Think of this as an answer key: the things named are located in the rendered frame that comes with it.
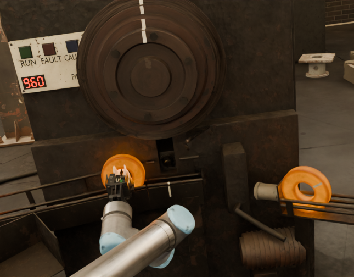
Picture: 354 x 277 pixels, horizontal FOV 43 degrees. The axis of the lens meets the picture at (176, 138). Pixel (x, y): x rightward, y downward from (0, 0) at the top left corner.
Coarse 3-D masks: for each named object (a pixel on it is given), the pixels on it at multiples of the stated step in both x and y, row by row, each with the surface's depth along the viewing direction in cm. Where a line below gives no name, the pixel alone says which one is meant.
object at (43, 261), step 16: (16, 224) 146; (32, 224) 149; (0, 240) 144; (16, 240) 147; (32, 240) 150; (48, 240) 142; (0, 256) 145; (16, 256) 147; (32, 256) 146; (48, 256) 144; (0, 272) 142; (16, 272) 140; (32, 272) 138; (48, 272) 137
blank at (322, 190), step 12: (300, 168) 141; (312, 168) 140; (288, 180) 143; (300, 180) 141; (312, 180) 138; (324, 180) 137; (288, 192) 145; (300, 192) 146; (324, 192) 138; (300, 204) 144
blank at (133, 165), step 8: (112, 160) 156; (120, 160) 156; (128, 160) 156; (136, 160) 157; (104, 168) 157; (112, 168) 157; (120, 168) 157; (128, 168) 157; (136, 168) 157; (104, 176) 158; (136, 176) 158; (144, 176) 158; (104, 184) 159; (136, 184) 159
